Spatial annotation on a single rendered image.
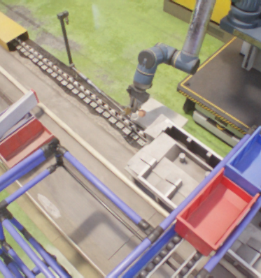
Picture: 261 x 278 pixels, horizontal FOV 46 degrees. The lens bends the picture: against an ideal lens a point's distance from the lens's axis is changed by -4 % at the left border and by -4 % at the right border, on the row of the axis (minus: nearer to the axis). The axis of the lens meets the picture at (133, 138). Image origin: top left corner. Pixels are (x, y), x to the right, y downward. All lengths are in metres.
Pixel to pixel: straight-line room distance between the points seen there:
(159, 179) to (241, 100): 1.41
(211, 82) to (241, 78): 0.30
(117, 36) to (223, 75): 1.50
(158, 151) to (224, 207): 0.57
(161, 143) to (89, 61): 2.10
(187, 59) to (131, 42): 2.10
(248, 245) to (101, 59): 2.69
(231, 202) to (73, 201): 0.90
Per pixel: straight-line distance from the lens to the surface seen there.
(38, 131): 2.09
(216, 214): 1.28
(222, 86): 2.92
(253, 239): 1.61
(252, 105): 2.85
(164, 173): 1.68
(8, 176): 1.27
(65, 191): 1.86
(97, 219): 1.77
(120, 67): 3.54
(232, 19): 2.56
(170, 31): 4.04
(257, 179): 1.43
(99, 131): 2.05
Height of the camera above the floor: 2.40
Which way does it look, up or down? 55 degrees down
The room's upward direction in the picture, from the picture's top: 2 degrees counter-clockwise
